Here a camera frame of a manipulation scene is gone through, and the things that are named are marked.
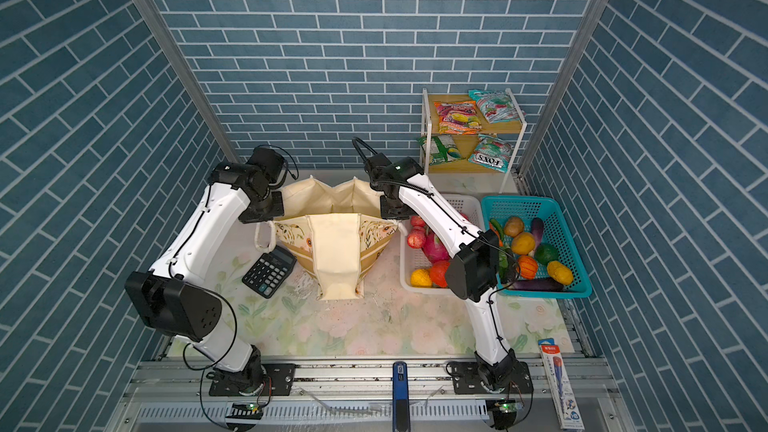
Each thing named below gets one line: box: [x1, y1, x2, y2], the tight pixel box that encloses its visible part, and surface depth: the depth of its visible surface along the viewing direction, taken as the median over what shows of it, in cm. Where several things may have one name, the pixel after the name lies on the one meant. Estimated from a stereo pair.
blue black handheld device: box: [392, 361, 411, 432], surface depth 72 cm
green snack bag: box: [417, 135, 461, 166], surface depth 104 cm
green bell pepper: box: [534, 243, 559, 265], surface depth 93 cm
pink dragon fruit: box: [422, 224, 451, 264], surface depth 92 cm
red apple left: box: [407, 232, 425, 249], surface depth 91 cm
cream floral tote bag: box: [254, 177, 407, 301], surface depth 81 cm
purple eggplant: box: [531, 217, 544, 247], surface depth 103 cm
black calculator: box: [242, 245, 297, 299], surface depth 93 cm
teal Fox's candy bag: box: [468, 134, 512, 173], surface depth 104 cm
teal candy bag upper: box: [468, 89, 526, 123], surface depth 92 cm
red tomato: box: [430, 260, 450, 288], surface depth 85 cm
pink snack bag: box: [434, 100, 482, 135], surface depth 88 cm
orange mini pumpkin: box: [516, 255, 538, 280], surface depth 90 cm
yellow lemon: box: [410, 268, 432, 288], surface depth 87 cm
